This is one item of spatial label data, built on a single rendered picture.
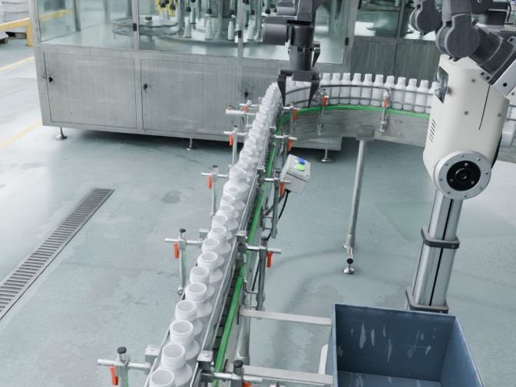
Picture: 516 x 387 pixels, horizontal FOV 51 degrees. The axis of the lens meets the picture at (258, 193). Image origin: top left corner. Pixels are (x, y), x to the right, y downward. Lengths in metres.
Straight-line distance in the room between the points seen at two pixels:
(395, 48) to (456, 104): 5.13
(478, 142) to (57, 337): 2.11
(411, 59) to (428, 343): 5.48
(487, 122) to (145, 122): 3.89
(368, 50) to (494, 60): 5.28
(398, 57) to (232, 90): 2.53
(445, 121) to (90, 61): 3.97
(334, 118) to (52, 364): 1.88
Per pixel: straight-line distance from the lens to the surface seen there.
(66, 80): 5.30
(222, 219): 1.32
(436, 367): 1.56
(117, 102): 5.16
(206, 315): 1.06
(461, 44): 1.40
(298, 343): 2.77
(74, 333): 2.88
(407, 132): 3.09
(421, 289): 1.92
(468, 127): 1.63
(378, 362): 1.54
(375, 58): 6.71
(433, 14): 1.84
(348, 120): 3.09
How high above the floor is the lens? 1.76
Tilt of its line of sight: 24 degrees down
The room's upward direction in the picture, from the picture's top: 3 degrees clockwise
